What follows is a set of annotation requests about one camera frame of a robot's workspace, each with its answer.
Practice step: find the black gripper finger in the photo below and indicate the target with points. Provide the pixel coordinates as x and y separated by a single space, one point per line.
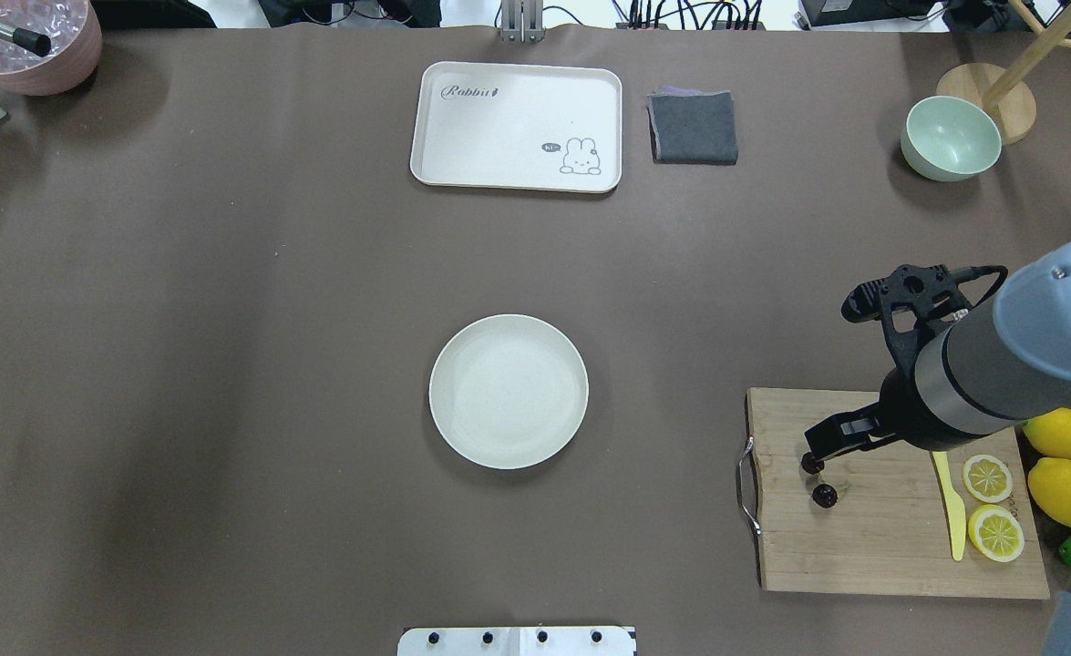
843 433

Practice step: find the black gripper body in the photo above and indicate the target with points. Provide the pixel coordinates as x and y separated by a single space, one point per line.
900 412

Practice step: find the dark red cherry pair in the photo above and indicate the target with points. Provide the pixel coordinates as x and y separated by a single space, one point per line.
822 493

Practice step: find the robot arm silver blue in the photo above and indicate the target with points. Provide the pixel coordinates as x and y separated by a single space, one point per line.
975 351

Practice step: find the white rabbit tray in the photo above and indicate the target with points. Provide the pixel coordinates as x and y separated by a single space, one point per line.
518 127

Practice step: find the wooden cutting board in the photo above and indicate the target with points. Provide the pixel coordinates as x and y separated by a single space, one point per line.
888 533

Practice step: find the lemon slice upper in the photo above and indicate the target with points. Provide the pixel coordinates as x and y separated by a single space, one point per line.
987 478

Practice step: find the lemon slice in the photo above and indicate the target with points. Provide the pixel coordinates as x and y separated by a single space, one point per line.
987 478
995 533

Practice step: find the yellow plastic knife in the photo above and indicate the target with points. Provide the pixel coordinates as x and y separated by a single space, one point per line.
954 508

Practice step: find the lemon slice lower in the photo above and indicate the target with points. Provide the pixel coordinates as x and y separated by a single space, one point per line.
995 533

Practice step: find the yellow lemon outer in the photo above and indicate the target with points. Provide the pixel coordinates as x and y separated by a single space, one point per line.
1050 434

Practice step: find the yellow lemon near lime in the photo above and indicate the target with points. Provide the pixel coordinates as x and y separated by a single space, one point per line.
1049 485

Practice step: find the mint green bowl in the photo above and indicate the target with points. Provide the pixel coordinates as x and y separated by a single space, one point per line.
949 139

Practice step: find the wooden cup stand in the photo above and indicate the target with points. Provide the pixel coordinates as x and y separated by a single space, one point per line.
1000 91

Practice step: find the folded grey cloth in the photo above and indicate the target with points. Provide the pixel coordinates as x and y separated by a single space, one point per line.
693 127

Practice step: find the round beige plate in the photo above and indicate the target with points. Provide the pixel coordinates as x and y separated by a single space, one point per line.
508 391

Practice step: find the pink bowl with ice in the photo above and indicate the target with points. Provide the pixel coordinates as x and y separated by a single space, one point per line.
48 47

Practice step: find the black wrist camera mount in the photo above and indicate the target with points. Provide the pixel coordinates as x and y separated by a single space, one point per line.
913 305

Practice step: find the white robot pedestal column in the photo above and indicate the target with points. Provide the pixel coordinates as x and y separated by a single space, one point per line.
557 639

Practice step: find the aluminium frame post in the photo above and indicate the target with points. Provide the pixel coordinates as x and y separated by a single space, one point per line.
521 21

